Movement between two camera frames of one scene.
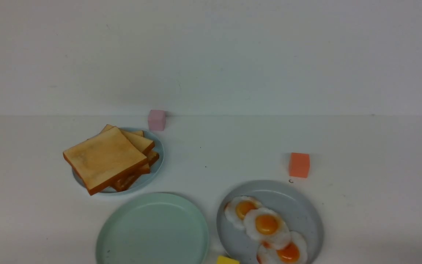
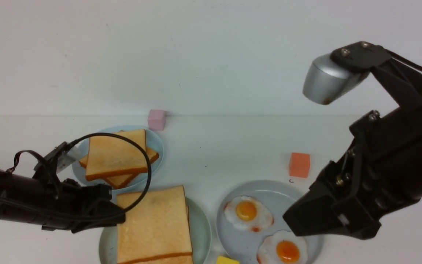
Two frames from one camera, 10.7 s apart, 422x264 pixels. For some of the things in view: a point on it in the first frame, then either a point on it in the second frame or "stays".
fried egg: (296, 252) stays
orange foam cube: (299, 165) stays
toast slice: (101, 160) -> (156, 230)
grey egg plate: (298, 211) stays
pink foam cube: (156, 120) stays
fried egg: (266, 225) -> (155, 257)
